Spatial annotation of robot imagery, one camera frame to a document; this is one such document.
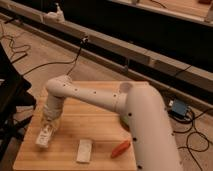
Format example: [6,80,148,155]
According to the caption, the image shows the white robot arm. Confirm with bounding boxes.
[44,75,183,171]

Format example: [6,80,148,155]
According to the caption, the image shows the orange carrot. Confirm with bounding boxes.
[111,140,131,158]

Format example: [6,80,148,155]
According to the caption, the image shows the black chair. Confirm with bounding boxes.
[0,43,36,162]

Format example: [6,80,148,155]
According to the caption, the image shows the black floor cable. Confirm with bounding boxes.
[0,23,90,82]

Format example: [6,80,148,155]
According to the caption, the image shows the white plastic bottle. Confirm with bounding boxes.
[36,125,54,148]

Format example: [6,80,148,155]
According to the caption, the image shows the blue box on floor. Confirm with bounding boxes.
[169,99,188,118]

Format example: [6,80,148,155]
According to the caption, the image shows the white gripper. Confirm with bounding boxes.
[40,105,62,136]

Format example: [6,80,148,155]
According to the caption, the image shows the white object on ledge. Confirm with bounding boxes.
[46,4,65,22]

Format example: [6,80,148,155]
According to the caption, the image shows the white folded cloth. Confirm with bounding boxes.
[76,139,92,163]

